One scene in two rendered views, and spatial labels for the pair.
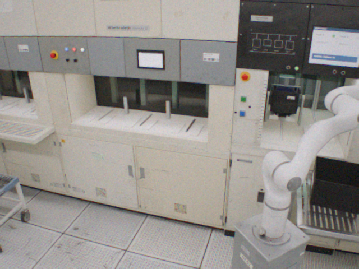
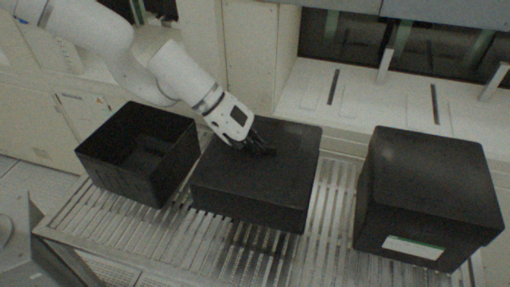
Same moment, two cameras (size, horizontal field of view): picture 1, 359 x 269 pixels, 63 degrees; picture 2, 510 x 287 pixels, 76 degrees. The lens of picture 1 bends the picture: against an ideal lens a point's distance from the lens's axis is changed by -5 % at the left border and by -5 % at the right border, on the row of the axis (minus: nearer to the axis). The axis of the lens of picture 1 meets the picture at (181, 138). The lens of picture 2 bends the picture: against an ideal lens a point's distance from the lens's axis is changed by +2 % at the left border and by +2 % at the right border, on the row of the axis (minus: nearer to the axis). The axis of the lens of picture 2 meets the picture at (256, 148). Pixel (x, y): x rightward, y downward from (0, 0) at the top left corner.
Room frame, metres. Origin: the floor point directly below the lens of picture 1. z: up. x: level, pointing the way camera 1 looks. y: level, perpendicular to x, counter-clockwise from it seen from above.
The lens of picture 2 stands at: (0.68, -1.28, 1.66)
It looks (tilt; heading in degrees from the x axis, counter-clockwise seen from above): 46 degrees down; 0
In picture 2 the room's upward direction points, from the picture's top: straight up
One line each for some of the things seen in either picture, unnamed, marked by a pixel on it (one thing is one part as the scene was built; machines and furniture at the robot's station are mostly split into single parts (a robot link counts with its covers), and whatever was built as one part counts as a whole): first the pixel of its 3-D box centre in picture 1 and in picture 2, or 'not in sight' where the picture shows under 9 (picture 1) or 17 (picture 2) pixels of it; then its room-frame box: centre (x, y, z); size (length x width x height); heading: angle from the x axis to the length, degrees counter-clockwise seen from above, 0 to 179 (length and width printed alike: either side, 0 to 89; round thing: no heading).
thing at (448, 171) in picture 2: not in sight; (413, 197); (1.22, -1.74, 0.89); 0.29 x 0.29 x 0.25; 74
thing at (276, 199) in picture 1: (277, 177); not in sight; (1.19, -0.45, 1.07); 0.19 x 0.12 x 0.24; 12
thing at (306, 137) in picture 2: not in sight; (260, 161); (1.24, -1.30, 1.02); 0.29 x 0.29 x 0.13; 74
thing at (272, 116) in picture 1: (282, 113); (174, 14); (2.40, -0.85, 0.89); 0.22 x 0.21 x 0.04; 163
